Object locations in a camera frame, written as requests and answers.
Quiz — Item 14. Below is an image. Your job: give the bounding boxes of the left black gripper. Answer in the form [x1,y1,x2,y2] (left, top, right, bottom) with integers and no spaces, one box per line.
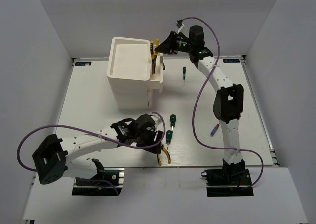
[135,127,163,154]

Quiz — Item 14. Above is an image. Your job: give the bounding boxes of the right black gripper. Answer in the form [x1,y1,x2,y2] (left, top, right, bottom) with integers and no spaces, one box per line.
[155,31,194,56]

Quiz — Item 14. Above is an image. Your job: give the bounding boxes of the yellow handled pliers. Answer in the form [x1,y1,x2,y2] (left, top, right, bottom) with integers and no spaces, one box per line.
[150,41,158,74]
[157,145,171,166]

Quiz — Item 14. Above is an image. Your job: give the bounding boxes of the thin green precision screwdriver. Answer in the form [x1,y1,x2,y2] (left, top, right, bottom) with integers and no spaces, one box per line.
[183,66,186,87]

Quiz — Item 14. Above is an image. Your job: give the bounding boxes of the green stubby screwdriver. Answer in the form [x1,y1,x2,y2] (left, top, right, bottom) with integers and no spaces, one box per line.
[165,130,173,149]
[169,114,177,131]

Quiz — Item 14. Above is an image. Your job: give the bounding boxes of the white drawer cabinet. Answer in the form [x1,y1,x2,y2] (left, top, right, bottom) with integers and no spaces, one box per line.
[107,37,164,110]

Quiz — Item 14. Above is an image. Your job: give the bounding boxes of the blue red screwdriver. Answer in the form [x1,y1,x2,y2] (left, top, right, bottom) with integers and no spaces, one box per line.
[210,123,220,137]

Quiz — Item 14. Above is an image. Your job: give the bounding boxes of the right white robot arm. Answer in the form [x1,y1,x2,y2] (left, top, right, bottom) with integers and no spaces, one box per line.
[155,25,245,184]

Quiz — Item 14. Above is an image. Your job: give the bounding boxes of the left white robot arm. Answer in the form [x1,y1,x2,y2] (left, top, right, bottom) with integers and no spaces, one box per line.
[32,112,165,185]

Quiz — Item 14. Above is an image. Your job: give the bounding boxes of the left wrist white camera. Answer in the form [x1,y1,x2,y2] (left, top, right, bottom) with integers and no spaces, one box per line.
[150,114,162,129]

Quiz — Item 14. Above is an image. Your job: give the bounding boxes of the wrist white camera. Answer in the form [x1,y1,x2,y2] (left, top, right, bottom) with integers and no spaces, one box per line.
[176,19,183,29]
[150,114,162,129]

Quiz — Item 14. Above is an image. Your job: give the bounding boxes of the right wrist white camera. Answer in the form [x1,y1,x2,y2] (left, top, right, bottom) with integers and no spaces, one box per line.
[176,19,183,29]

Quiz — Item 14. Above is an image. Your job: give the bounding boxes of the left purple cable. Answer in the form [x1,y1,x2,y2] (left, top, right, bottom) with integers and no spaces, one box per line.
[16,112,166,172]

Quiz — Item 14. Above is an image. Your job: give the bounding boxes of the purple cable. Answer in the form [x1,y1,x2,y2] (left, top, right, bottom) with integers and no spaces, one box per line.
[16,112,166,172]
[176,17,264,190]

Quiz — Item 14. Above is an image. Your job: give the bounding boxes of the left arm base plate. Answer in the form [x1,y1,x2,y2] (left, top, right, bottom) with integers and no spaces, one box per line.
[72,168,125,197]

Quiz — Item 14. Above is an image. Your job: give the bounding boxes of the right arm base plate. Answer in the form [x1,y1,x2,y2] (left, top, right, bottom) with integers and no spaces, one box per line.
[201,169,254,197]

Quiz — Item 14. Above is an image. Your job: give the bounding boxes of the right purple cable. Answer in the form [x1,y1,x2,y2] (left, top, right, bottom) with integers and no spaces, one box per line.
[176,17,264,190]

